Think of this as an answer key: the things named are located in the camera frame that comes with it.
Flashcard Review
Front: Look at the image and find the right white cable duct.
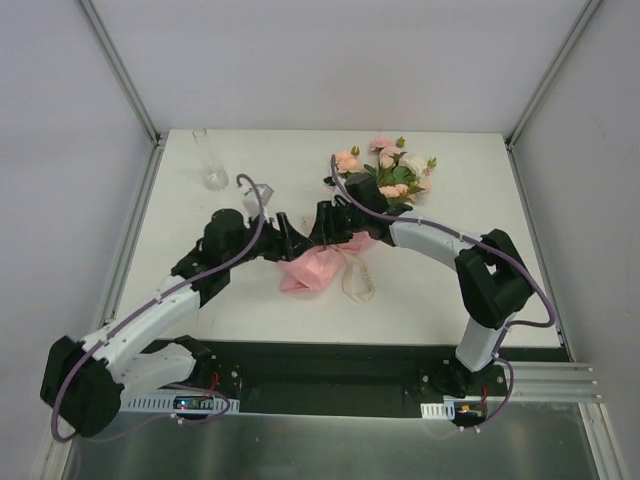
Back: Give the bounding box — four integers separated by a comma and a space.
420, 398, 488, 421

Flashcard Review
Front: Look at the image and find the front aluminium rail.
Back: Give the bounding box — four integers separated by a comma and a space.
512, 362, 603, 403

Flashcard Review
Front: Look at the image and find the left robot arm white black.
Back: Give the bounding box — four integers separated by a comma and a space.
40, 209, 316, 443

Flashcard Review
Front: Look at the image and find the pink artificial flower bouquet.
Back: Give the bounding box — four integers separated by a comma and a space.
332, 135, 437, 206

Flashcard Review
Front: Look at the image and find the pink wrapping paper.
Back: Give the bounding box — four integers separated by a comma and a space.
277, 233, 375, 304

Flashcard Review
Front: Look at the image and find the clear glass vase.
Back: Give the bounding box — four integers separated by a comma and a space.
192, 128, 229, 191

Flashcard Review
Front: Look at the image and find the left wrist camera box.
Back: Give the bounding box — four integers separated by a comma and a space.
242, 183, 274, 219

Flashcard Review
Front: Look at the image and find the right aluminium frame post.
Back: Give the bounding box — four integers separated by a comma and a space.
505, 0, 605, 151

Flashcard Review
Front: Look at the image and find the white cable duct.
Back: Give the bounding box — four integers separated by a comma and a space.
420, 398, 488, 421
120, 392, 240, 415

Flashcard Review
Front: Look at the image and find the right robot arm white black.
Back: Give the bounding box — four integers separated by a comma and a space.
310, 173, 533, 395

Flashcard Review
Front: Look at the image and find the left aluminium frame post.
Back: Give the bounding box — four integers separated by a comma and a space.
74, 0, 162, 147

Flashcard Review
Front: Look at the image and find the left white cable duct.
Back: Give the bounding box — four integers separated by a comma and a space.
120, 392, 240, 415

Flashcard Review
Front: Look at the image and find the aluminium frame post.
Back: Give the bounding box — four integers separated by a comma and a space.
74, 0, 162, 147
505, 0, 605, 151

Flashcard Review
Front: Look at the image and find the shiny metal front panel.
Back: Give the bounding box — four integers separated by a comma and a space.
63, 402, 598, 479

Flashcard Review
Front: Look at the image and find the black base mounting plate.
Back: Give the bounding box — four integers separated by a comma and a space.
149, 335, 574, 420

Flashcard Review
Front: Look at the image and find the cream ribbon gold lettering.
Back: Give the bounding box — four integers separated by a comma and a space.
299, 212, 376, 304

